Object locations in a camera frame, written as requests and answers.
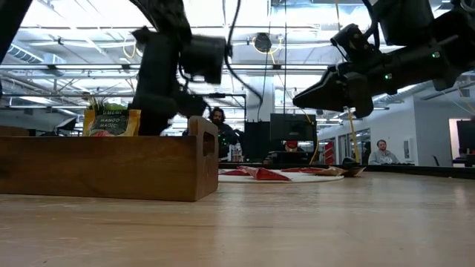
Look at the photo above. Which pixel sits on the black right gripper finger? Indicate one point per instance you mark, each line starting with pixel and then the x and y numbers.
pixel 323 92

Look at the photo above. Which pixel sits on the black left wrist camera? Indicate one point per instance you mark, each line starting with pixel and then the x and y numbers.
pixel 204 59

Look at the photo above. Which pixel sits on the silver ventilation duct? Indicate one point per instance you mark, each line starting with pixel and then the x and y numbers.
pixel 412 92

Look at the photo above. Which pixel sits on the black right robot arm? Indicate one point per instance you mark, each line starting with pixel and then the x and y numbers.
pixel 456 37

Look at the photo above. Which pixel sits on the black metal rig frame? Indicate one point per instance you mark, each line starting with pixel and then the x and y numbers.
pixel 217 95

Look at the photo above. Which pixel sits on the person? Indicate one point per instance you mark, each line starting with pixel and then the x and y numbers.
pixel 224 137
pixel 382 157
pixel 292 144

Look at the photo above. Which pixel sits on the black computer monitor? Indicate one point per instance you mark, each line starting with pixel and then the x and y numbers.
pixel 293 128

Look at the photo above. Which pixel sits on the black tower cabinet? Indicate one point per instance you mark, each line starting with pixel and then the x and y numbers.
pixel 256 142

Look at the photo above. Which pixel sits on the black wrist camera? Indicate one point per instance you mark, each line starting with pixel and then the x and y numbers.
pixel 204 59
pixel 352 41

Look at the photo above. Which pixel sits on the tan vanilla tea packet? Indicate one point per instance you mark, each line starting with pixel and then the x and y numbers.
pixel 332 171

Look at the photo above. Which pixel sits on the dark wall screen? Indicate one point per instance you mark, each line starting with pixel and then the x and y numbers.
pixel 467 133

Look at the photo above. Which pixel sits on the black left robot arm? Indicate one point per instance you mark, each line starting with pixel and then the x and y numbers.
pixel 167 15

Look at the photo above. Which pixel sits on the brown wooden tea box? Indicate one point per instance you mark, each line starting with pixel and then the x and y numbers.
pixel 104 167

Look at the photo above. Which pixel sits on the succulent in white patterned pot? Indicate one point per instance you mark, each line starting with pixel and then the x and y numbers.
pixel 118 107

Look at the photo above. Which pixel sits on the white round plate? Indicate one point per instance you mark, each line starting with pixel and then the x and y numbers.
pixel 315 178

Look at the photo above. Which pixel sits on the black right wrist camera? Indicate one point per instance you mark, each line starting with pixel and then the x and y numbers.
pixel 352 41

